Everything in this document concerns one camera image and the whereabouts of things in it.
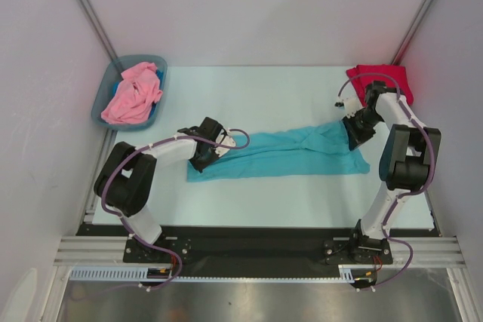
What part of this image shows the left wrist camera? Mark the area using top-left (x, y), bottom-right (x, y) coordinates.
top-left (215, 128), bottom-right (236, 158)

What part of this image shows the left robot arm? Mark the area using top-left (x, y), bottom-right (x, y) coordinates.
top-left (94, 118), bottom-right (236, 262)

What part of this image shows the aluminium front rail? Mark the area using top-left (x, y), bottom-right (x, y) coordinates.
top-left (54, 237), bottom-right (466, 268)

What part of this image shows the turquoise t shirt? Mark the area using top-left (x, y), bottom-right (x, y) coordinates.
top-left (187, 121), bottom-right (370, 183)

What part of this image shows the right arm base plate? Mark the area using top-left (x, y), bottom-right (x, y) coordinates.
top-left (322, 234), bottom-right (393, 265)

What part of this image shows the left slotted cable duct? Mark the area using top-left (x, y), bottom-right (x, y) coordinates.
top-left (70, 266), bottom-right (172, 282)

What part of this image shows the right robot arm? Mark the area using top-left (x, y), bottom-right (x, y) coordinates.
top-left (343, 81), bottom-right (441, 262)

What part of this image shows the blue plastic basket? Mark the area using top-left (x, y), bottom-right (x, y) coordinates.
top-left (91, 54), bottom-right (168, 132)

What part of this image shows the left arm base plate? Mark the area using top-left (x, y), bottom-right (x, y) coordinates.
top-left (123, 226), bottom-right (194, 264)

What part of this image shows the pink t shirt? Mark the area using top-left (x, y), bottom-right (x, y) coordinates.
top-left (100, 62), bottom-right (163, 124)

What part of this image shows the folded red t shirt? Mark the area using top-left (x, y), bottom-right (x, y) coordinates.
top-left (346, 64), bottom-right (414, 106)

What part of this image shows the left corner aluminium post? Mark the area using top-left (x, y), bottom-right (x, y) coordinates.
top-left (76, 0), bottom-right (118, 61)

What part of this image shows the right corner aluminium post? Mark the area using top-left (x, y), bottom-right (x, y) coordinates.
top-left (391, 0), bottom-right (437, 66)

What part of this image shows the corner aluminium post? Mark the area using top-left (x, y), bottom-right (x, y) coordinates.
top-left (76, 0), bottom-right (118, 61)
top-left (391, 0), bottom-right (437, 66)

